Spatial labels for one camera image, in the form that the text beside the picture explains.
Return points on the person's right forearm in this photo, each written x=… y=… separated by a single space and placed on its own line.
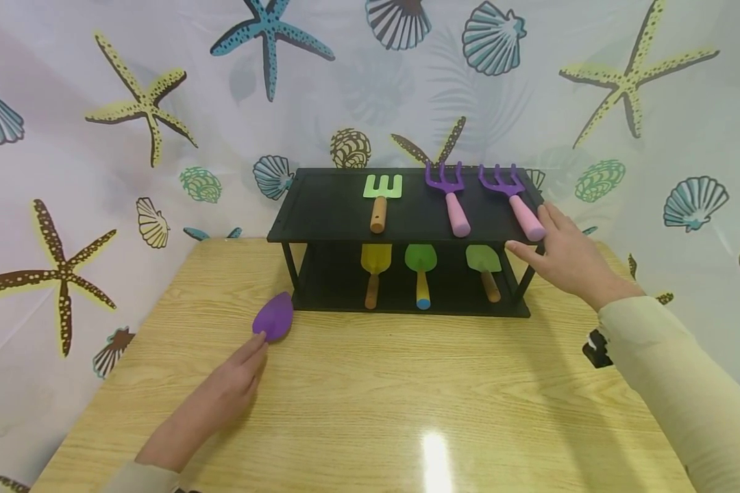
x=684 y=390

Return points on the person's left index finger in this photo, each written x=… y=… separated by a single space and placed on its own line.
x=246 y=350

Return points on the person's right hand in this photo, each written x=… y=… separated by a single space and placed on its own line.
x=576 y=263

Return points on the purple trowel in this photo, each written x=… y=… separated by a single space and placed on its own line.
x=274 y=316

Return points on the person's left hand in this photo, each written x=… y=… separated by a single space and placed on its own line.
x=209 y=404

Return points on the black two-tier shelf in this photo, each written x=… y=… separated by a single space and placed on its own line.
x=333 y=205

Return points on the person's right thumb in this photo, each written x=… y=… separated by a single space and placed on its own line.
x=521 y=250

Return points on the person's right index finger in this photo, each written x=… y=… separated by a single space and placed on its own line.
x=550 y=219

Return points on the black wrist band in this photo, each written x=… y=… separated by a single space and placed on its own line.
x=595 y=349

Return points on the person's left thumb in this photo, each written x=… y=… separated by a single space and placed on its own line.
x=256 y=376

